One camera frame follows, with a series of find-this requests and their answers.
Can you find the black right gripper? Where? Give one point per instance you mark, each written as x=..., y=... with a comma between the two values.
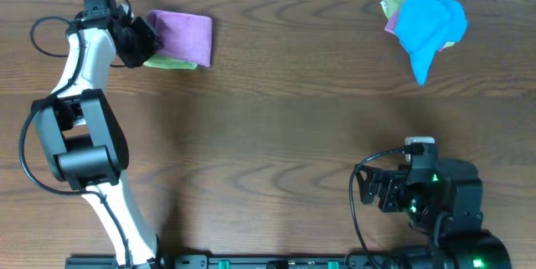
x=393, y=181

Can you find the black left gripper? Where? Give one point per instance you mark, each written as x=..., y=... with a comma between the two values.
x=142, y=39

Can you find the purple cloth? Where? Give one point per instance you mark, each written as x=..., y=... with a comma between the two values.
x=184, y=36
x=391, y=10

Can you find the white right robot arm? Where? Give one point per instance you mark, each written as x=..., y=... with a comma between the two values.
x=443, y=199

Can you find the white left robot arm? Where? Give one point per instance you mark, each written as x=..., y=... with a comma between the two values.
x=82, y=139

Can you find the folded green cloth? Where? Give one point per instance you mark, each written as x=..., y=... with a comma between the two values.
x=169, y=63

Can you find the purple cloth in pile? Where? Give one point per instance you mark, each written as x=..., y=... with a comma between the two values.
x=391, y=10

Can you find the blue crumpled cloth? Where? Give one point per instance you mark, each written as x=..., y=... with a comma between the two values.
x=421, y=61

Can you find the green cloth in pile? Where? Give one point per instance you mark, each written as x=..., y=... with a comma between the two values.
x=424, y=25

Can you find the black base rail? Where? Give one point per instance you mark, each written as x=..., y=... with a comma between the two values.
x=261, y=262

